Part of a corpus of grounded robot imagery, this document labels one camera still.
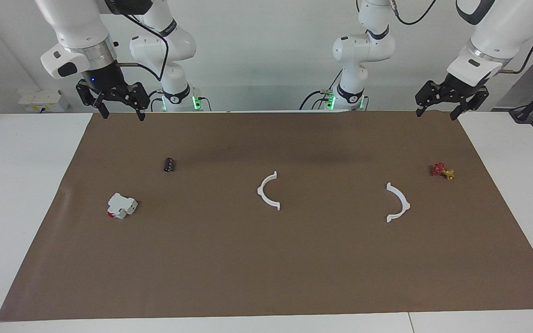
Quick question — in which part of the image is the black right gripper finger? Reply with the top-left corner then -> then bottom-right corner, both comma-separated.
76,80 -> 110,120
114,82 -> 150,122

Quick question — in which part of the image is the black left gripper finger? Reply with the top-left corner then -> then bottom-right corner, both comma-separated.
451,88 -> 489,121
415,81 -> 450,117

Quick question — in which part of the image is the white half-ring pipe clamp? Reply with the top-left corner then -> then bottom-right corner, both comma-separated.
385,182 -> 411,223
257,171 -> 281,211

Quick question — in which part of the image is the white power strip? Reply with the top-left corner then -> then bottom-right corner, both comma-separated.
18,89 -> 69,113

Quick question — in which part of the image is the red handwheel yellow valve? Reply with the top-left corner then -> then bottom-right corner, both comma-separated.
430,162 -> 455,181

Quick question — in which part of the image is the white circuit breaker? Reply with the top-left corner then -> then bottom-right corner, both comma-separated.
107,192 -> 138,220

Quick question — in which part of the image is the brown table mat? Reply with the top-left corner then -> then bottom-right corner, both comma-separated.
0,110 -> 533,322

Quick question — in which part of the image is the black base cable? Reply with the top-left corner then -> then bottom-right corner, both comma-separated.
299,89 -> 328,111
143,89 -> 163,112

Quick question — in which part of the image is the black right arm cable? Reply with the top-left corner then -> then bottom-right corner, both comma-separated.
116,12 -> 170,82

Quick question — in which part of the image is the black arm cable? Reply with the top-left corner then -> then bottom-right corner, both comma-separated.
116,12 -> 170,82
389,0 -> 533,74

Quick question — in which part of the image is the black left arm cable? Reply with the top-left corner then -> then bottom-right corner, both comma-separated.
389,0 -> 533,74

